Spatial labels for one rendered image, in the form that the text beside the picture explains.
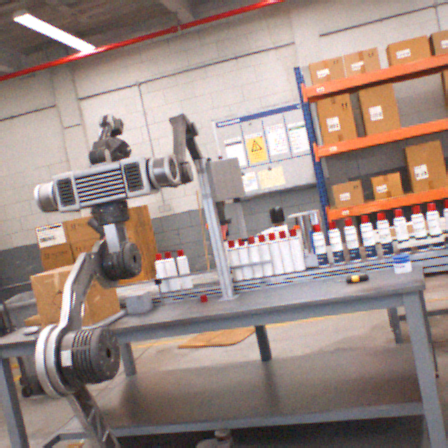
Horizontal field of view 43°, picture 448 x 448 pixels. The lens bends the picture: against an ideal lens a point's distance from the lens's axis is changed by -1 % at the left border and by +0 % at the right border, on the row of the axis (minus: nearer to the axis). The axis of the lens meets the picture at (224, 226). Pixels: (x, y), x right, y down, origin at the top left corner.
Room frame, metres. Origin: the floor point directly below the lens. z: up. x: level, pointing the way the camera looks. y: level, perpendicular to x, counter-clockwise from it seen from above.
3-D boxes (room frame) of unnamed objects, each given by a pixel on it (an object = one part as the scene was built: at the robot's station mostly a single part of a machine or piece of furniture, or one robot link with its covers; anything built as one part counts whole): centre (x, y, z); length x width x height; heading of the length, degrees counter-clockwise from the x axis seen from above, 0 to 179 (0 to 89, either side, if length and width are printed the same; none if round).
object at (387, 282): (3.07, 0.10, 0.82); 2.10 x 1.31 x 0.02; 71
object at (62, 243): (6.55, 1.43, 0.70); 1.20 x 0.82 x 1.39; 83
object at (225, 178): (2.73, -0.03, 1.38); 0.17 x 0.10 x 0.19; 127
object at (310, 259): (2.80, -0.39, 1.01); 0.14 x 0.13 x 0.26; 71
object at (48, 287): (2.78, 0.78, 0.99); 0.30 x 0.24 x 0.27; 65
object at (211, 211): (2.70, 0.05, 1.16); 0.04 x 0.04 x 0.67; 71
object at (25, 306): (5.02, 1.71, 0.48); 0.89 x 0.63 x 0.96; 6
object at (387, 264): (2.85, 0.04, 0.85); 1.65 x 0.11 x 0.05; 71
